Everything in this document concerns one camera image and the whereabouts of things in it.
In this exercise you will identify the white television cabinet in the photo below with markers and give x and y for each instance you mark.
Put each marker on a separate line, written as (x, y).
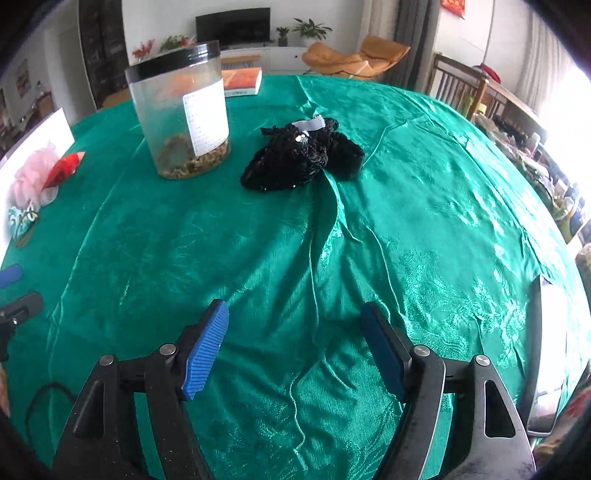
(281, 57)

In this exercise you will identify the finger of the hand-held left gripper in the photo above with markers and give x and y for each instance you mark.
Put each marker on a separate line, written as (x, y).
(23, 307)
(10, 275)

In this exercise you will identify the wooden dining table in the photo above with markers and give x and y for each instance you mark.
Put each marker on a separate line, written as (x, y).
(512, 104)

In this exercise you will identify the leafy green potted plant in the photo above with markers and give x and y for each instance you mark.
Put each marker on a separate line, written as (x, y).
(175, 42)

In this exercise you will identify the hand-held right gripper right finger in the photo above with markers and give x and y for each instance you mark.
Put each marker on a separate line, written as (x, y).
(385, 353)

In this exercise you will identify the red wall hanging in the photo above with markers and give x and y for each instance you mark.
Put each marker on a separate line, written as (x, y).
(453, 7)

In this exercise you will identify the colourful printed cloth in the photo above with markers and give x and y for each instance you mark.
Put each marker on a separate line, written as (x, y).
(570, 420)

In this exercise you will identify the clutter along window side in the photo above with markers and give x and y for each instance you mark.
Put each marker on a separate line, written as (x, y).
(540, 170)

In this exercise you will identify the black lace cloth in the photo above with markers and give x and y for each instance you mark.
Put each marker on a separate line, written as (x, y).
(295, 154)

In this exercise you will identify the orange paperback book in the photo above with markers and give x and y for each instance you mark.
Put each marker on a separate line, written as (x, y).
(242, 82)

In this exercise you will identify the large green potted plant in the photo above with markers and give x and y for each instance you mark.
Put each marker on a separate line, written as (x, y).
(313, 28)

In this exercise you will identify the wooden bench with metal legs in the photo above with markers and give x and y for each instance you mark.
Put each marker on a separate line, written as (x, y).
(240, 59)

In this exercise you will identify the smartphone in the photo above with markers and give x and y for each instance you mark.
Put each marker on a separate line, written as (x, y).
(549, 355)

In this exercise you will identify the orange rocking chair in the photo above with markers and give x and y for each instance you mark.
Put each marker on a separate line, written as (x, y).
(355, 60)

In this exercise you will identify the tall black cabinet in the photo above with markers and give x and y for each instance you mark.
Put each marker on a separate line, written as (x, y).
(102, 50)

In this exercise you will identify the dark wooden chair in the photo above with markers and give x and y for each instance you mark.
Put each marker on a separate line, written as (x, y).
(455, 85)

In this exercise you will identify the clear jar with black lid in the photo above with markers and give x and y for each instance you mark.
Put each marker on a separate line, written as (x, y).
(184, 110)

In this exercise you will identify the white sheer curtain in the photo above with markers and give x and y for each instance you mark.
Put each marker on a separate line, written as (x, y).
(545, 69)

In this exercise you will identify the red flower arrangement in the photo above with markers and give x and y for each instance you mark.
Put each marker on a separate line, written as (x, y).
(143, 48)

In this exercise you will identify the teal wave-patterned sachet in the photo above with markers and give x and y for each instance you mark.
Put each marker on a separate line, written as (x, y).
(22, 221)

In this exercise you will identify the grey curtain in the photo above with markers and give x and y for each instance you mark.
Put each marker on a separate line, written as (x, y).
(415, 41)

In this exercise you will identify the pink mesh bath pouf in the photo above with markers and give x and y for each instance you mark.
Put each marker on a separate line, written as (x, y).
(32, 177)

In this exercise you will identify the small potted plant dark pot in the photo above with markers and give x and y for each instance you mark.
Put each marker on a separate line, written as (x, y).
(282, 37)

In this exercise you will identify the red fabric pouch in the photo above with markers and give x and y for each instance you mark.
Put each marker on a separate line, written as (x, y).
(64, 168)

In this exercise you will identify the black flat television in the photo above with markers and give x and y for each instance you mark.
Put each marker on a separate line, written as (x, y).
(233, 26)

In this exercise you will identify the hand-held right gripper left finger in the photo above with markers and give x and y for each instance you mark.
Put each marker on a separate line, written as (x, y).
(205, 350)

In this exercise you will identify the green patterned tablecloth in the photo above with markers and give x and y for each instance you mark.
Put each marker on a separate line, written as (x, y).
(300, 240)

